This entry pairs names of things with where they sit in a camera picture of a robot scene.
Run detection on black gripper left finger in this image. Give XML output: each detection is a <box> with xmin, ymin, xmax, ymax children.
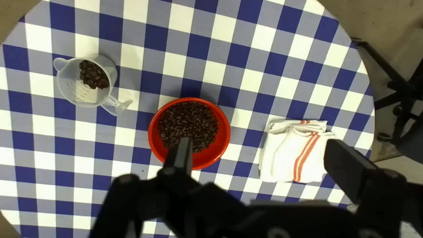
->
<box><xmin>172</xmin><ymin>136</ymin><xmax>196</xmax><ymax>172</ymax></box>

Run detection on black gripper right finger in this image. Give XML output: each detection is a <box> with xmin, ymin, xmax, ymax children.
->
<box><xmin>324</xmin><ymin>139</ymin><xmax>398</xmax><ymax>209</ymax></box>

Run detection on coffee beans pile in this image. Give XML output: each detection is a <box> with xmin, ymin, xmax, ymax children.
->
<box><xmin>158</xmin><ymin>100</ymin><xmax>221</xmax><ymax>155</ymax></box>
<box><xmin>79</xmin><ymin>58</ymin><xmax>112</xmax><ymax>91</ymax></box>

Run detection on clear plastic measuring jug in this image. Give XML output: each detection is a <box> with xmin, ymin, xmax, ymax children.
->
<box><xmin>52</xmin><ymin>53</ymin><xmax>134</xmax><ymax>118</ymax></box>

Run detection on red bowl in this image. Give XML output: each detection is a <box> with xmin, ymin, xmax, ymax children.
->
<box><xmin>147</xmin><ymin>96</ymin><xmax>233</xmax><ymax>172</ymax></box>

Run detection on white towel orange stripes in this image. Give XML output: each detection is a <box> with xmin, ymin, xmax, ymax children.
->
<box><xmin>258</xmin><ymin>118</ymin><xmax>336</xmax><ymax>185</ymax></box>

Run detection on black tripod stand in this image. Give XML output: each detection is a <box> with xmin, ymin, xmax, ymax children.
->
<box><xmin>351</xmin><ymin>37</ymin><xmax>423</xmax><ymax>160</ymax></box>

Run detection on blue white checkered tablecloth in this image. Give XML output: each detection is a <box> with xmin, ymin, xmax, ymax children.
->
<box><xmin>0</xmin><ymin>0</ymin><xmax>377</xmax><ymax>238</ymax></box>

